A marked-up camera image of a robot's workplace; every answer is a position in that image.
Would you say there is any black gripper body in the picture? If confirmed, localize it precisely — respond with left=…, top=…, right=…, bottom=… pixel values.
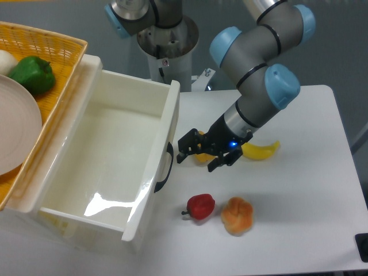
left=201, top=115, right=244, bottom=158

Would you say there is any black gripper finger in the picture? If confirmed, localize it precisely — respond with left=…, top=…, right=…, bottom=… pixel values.
left=176, top=128, right=205, bottom=164
left=207, top=149, right=243, bottom=173

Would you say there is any yellow bell pepper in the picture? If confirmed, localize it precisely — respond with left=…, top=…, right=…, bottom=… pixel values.
left=194, top=131, right=217, bottom=164

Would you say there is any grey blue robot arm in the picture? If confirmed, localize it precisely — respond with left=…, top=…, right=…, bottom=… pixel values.
left=105, top=1, right=316, bottom=171

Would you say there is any white drawer cabinet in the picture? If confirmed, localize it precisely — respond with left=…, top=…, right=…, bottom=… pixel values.
left=5, top=55, right=130, bottom=249

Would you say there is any yellow banana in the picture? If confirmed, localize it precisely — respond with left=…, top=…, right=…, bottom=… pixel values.
left=241, top=141, right=281, bottom=161

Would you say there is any red bell pepper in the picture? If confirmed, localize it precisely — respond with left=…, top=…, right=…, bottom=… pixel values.
left=181, top=194, right=215, bottom=220

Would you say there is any orange knotted bread roll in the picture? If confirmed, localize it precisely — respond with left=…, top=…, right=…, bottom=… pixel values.
left=221, top=197, right=254, bottom=236

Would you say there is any black object at edge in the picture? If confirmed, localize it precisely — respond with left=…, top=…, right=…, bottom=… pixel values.
left=355, top=233, right=368, bottom=263

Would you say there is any yellow woven basket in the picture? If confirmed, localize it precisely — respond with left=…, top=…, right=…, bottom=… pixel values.
left=1, top=22, right=88, bottom=209

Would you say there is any green bell pepper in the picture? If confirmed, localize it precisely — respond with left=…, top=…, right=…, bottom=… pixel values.
left=8, top=56, right=56, bottom=96

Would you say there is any beige plate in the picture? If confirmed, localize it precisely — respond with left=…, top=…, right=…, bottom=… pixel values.
left=1, top=76, right=42, bottom=175

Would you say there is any white round vegetable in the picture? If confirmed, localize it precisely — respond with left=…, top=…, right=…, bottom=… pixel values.
left=0, top=50, right=18, bottom=76

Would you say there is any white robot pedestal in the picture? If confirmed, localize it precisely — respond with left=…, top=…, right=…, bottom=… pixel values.
left=137, top=16, right=216, bottom=92

